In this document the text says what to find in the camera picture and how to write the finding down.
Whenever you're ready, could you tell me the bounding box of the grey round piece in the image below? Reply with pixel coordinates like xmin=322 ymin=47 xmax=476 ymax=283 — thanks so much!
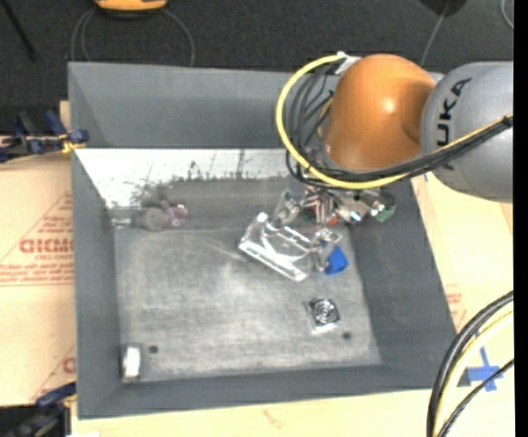
xmin=139 ymin=207 xmax=168 ymax=233

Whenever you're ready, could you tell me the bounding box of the small white block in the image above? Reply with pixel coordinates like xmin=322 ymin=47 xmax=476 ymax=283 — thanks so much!
xmin=121 ymin=343 xmax=143 ymax=381

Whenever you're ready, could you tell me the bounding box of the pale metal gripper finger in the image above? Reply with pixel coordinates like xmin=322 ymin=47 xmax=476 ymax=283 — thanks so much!
xmin=312 ymin=226 xmax=343 ymax=250
xmin=272 ymin=190 xmax=302 ymax=228

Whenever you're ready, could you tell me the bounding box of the brown cardboard board, red print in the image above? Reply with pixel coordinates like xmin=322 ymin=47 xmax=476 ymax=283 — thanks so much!
xmin=0 ymin=102 xmax=514 ymax=410

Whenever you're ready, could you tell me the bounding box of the grey metal bin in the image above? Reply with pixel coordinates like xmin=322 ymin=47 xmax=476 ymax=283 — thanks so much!
xmin=66 ymin=61 xmax=459 ymax=419

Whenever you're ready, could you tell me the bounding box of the small pink toy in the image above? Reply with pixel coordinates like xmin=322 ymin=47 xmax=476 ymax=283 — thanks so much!
xmin=162 ymin=201 xmax=188 ymax=229

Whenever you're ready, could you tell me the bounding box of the square silver metal piece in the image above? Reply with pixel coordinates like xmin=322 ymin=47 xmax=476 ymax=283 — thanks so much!
xmin=306 ymin=295 xmax=342 ymax=335

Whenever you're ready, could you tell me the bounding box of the blue plastic piece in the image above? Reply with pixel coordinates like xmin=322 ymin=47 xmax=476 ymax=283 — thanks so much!
xmin=324 ymin=245 xmax=350 ymax=276

